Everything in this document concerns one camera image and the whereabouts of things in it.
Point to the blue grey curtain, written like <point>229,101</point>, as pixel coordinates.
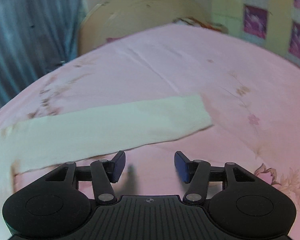
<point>36,37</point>

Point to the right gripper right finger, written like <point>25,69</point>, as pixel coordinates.
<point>194,173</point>

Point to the pink floral bed sheet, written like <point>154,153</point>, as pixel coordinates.
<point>251,95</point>

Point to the cream round headboard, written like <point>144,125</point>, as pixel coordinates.
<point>119,18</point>

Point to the cream white knit garment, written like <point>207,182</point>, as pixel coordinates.
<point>51,140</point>

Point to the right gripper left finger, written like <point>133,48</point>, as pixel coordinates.
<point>104,173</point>

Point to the patterned pillow near headboard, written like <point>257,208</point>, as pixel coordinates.
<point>196,23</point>

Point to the cream wardrobe with purple posters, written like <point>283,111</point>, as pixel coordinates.
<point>271,24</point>

